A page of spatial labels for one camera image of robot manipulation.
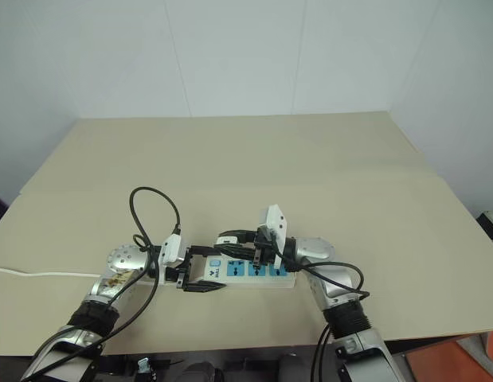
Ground white power strip blue sockets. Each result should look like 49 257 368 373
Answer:
126 256 296 292

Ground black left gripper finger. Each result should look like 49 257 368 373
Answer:
183 280 228 294
189 245 225 258

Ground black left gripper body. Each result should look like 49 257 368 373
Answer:
164 246 196 294

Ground orange panel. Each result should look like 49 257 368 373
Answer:
404 332 493 382

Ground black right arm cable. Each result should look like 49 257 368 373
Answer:
268 232 371 382

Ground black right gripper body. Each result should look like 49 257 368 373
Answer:
252 224 281 268

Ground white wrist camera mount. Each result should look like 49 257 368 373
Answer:
159 234 190 268
256 204 290 275

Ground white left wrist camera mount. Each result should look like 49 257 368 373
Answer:
159 234 190 268

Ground white power strip cord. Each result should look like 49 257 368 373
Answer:
0 266 106 279

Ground dark rounded shape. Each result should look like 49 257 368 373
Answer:
177 360 218 382
276 351 310 382

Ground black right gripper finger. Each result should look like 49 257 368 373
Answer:
214 242 257 260
217 228 258 240

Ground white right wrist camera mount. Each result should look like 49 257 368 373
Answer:
256 204 290 275

